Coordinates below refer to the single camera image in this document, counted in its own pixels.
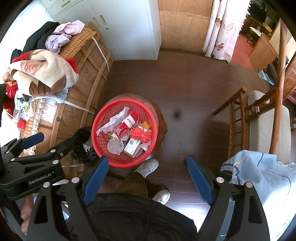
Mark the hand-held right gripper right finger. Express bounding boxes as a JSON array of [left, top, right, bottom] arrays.
[[183, 155, 271, 241]]

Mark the plywood side cabinet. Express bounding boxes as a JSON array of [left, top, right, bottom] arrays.
[[248, 32, 278, 73]]

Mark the white shoe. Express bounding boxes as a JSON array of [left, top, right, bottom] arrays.
[[151, 189, 171, 204], [134, 158, 159, 178]]

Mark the white tissue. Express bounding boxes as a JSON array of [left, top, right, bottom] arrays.
[[96, 107, 129, 135]]

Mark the red yarn bundle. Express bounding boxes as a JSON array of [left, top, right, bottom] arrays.
[[129, 127, 152, 143]]

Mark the black plastic bag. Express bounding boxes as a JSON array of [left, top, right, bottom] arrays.
[[71, 127, 99, 163]]

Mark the woven bamboo mat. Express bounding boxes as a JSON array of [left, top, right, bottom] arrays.
[[59, 27, 97, 58]]

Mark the wooden chair beige cushion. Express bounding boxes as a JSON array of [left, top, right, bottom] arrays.
[[213, 86, 292, 163]]

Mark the person's olive trouser leg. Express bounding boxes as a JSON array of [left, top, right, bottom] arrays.
[[117, 170, 148, 198]]

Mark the large wooden crate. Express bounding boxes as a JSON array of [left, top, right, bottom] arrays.
[[30, 22, 114, 176]]

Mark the white label carton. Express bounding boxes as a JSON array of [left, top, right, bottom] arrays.
[[123, 137, 142, 155]]

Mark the white metal cabinet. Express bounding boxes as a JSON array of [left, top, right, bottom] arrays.
[[40, 0, 162, 61]]

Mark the person's black jacket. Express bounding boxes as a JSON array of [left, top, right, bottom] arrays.
[[65, 192, 198, 241]]

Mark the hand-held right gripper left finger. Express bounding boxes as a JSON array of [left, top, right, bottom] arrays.
[[25, 156, 110, 241]]

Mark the black garment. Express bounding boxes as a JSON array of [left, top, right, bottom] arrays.
[[10, 21, 60, 64]]

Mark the red plastic mesh basket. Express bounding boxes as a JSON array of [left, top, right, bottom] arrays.
[[91, 100, 158, 168]]

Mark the person's left hand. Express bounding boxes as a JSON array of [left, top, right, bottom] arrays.
[[20, 197, 38, 234]]

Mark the patterned lace cloth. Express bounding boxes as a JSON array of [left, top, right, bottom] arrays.
[[13, 93, 59, 156]]

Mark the red pompom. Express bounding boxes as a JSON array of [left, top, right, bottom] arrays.
[[17, 118, 28, 131]]

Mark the blue checked tablecloth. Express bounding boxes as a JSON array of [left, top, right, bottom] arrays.
[[220, 149, 296, 241]]

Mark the floral fleece blanket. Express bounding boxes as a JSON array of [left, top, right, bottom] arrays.
[[3, 49, 80, 96]]

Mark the lilac cloth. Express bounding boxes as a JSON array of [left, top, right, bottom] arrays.
[[46, 20, 85, 53]]

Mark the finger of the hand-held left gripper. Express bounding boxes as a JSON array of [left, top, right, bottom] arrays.
[[0, 133, 45, 161], [7, 137, 75, 173]]

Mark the clear plastic cup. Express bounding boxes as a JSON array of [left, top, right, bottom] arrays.
[[107, 138, 124, 155]]

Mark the white floral curtain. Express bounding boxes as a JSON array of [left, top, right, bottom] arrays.
[[202, 0, 251, 64]]

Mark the round wooden stool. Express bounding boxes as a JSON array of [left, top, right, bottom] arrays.
[[111, 94, 168, 179]]

